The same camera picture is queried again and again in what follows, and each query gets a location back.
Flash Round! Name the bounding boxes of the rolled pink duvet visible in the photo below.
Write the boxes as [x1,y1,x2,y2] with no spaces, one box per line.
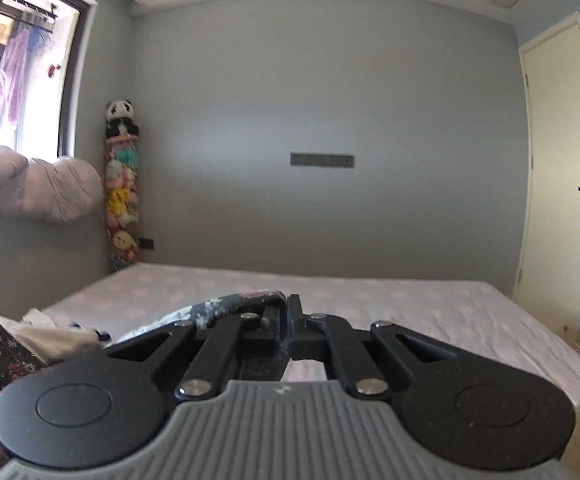
[0,146,104,224]

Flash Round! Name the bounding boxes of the window with dark frame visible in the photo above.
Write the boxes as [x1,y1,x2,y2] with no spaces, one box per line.
[0,0,90,160]

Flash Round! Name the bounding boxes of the dark floral trousers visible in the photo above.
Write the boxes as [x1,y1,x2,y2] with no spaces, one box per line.
[0,290,285,392]

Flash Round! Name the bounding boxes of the white garment under pile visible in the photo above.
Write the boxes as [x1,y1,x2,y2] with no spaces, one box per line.
[0,309,111,364]

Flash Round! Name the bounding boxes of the grey wall switch panel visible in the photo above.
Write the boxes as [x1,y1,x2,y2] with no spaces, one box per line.
[290,153,355,169]

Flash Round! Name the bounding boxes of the pink polka dot bedsheet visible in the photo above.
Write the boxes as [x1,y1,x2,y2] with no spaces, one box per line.
[44,263,580,405]

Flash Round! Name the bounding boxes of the panda plush toy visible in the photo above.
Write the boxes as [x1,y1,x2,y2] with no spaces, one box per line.
[105,100,140,139]

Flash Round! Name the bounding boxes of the cream room door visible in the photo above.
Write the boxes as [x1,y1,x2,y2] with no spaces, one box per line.
[512,13,580,350]

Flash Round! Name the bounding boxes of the black wall socket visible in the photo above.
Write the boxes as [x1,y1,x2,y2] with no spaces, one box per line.
[138,238,155,252]

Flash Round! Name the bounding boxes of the plush toy storage tube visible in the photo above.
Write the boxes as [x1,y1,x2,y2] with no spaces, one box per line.
[104,134,140,273]

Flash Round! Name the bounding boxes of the hanging purple garment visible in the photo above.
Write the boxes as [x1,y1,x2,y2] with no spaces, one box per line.
[0,28,29,127]

